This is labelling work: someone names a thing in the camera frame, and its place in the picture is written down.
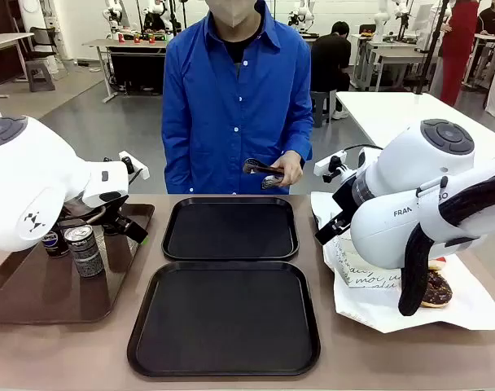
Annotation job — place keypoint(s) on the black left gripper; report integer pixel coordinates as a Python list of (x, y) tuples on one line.
[(105, 212)]

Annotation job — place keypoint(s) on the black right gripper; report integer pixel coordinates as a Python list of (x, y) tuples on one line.
[(345, 199)]

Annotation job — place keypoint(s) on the grey patterned Pepsi can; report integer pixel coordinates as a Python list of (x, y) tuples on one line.
[(84, 254)]

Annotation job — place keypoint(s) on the black Pepsi can green rim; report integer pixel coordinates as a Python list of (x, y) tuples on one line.
[(55, 243)]

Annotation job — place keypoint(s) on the metal serving tongs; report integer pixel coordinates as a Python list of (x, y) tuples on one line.
[(253, 166)]

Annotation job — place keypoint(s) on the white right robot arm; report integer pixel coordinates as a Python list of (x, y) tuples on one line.
[(394, 183)]

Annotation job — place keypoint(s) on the person's left forearm blue sleeve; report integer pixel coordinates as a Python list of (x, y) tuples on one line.
[(302, 130)]

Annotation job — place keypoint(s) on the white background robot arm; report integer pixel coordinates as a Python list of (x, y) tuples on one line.
[(381, 18), (114, 14), (302, 12), (156, 14)]

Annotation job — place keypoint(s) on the person's right forearm blue sleeve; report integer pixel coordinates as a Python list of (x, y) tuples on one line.
[(174, 163)]

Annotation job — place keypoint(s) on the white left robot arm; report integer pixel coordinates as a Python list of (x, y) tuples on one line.
[(27, 183)]

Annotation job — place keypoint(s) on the person's left hand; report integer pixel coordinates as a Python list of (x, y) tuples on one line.
[(291, 169)]

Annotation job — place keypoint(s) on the white wrapping paper sheet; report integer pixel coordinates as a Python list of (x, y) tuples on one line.
[(373, 305)]

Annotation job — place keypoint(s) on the black square tray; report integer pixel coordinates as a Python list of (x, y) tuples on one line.
[(225, 322), (231, 230)]

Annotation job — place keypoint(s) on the brown plastic tray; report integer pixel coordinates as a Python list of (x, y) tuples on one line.
[(48, 293)]

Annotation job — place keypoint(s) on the chocolate sprinkled donut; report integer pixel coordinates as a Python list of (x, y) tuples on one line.
[(436, 290)]

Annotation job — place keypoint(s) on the large white table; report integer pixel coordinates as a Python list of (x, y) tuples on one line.
[(394, 118)]

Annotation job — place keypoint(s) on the person in blue shirt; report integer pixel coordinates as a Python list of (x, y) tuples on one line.
[(231, 102)]

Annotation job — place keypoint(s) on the grey table with black panel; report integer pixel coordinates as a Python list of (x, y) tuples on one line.
[(129, 65)]

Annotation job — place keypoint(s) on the seated person in black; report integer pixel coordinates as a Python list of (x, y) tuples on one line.
[(331, 57)]

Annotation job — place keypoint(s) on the grey step stool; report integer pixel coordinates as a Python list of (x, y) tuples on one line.
[(40, 76)]

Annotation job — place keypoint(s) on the white background work table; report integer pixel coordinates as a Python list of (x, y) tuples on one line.
[(394, 55)]

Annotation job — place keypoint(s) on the black office chair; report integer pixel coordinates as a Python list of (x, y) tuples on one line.
[(43, 40)]

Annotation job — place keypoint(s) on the black tripod pole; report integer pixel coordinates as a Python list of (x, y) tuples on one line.
[(431, 45)]

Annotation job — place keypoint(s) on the person in red clothes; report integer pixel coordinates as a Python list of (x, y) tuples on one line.
[(457, 49)]

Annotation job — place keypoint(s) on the light wooden desk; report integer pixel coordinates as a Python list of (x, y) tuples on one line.
[(3, 45)]

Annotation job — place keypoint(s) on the beige face mask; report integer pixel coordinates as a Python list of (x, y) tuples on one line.
[(233, 12)]

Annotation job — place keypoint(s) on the person in black sweater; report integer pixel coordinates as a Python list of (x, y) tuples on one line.
[(491, 21)]

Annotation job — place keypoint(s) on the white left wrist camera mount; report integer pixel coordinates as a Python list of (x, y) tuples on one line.
[(136, 165)]

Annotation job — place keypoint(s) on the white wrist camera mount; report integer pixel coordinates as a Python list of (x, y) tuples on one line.
[(136, 165), (327, 163)]

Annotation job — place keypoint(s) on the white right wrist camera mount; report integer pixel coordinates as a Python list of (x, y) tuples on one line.
[(327, 163)]

